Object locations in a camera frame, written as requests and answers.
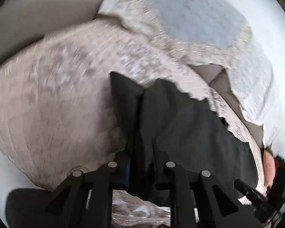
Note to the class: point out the black jacket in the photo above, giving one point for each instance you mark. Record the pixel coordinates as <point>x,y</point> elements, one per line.
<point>191,134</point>

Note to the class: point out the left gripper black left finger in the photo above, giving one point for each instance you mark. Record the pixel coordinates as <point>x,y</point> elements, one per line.
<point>86,199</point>

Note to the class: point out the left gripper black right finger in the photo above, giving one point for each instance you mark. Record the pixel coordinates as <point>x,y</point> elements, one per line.
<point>198,199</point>

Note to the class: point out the beige floral quilted bedspread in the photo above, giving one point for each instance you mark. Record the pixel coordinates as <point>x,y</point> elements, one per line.
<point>56,113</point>

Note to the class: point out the white embossed pillow cover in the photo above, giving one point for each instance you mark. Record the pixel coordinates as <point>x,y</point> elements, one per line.
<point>258,78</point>

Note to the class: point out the grey upholstered headboard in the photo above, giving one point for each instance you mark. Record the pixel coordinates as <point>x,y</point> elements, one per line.
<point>24,22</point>

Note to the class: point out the red and black sleeve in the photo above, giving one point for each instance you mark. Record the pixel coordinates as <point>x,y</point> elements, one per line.
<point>279,162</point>

